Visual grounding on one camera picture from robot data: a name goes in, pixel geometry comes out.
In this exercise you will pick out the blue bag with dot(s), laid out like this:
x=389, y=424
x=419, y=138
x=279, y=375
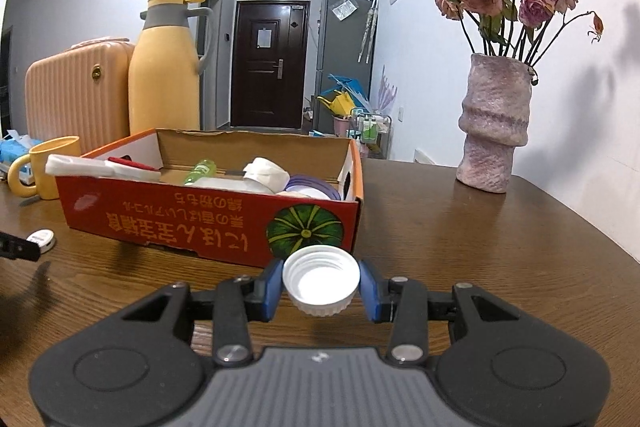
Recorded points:
x=347, y=84

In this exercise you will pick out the metal trolley rack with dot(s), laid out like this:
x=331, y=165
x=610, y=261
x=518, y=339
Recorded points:
x=370, y=132

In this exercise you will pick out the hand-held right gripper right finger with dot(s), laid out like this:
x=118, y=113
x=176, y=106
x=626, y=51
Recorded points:
x=370, y=292

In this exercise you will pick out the yellow watering can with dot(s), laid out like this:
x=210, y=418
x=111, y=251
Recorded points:
x=340, y=104

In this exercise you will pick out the yellow mug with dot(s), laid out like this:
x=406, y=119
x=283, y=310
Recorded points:
x=42, y=182

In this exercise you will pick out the clear plastic bag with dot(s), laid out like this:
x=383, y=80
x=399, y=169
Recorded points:
x=344, y=9

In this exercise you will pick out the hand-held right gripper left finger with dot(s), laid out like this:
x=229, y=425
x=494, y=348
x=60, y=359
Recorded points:
x=270, y=292

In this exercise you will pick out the pink bucket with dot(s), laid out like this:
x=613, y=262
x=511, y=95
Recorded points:
x=342, y=126

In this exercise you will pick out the small white round lid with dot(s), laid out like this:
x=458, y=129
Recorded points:
x=41, y=239

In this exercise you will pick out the purple round lid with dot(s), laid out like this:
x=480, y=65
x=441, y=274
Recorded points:
x=320, y=184

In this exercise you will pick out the green plastic bottle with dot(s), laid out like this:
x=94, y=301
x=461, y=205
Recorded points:
x=202, y=171

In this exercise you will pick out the yellow thermos jug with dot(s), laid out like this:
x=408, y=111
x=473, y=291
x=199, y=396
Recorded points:
x=160, y=87

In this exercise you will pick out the purple flower wall decoration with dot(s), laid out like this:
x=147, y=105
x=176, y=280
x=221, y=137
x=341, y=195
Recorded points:
x=387, y=89

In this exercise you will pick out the white ribbed bottle cap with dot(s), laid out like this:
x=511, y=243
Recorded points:
x=320, y=279

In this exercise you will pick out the pink ceramic vase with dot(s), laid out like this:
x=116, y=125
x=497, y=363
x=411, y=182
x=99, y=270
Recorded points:
x=492, y=127

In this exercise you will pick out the white paper notice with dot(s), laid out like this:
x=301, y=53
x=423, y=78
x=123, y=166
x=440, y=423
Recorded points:
x=264, y=38

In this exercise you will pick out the pink ribbed suitcase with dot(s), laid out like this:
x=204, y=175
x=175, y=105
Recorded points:
x=75, y=97

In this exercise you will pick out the cream plastic container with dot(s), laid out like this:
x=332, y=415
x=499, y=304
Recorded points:
x=225, y=186

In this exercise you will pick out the blue tissue pack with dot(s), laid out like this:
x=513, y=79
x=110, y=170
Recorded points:
x=12, y=152

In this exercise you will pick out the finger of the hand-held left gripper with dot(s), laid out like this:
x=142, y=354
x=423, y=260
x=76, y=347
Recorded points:
x=17, y=248

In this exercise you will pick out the white leaning board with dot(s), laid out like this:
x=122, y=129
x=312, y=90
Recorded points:
x=425, y=157

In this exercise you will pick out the red printed cardboard box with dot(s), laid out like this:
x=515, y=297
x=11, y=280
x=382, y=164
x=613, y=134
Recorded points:
x=175, y=217

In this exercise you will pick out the hanging folded umbrella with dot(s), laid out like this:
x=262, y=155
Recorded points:
x=367, y=32

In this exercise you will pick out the translucent plastic cap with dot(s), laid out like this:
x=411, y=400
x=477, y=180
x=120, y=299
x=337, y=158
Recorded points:
x=265, y=177

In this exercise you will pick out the grey refrigerator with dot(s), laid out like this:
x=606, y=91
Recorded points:
x=335, y=57

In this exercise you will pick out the dark brown door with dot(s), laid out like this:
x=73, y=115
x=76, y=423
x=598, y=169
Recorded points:
x=270, y=97

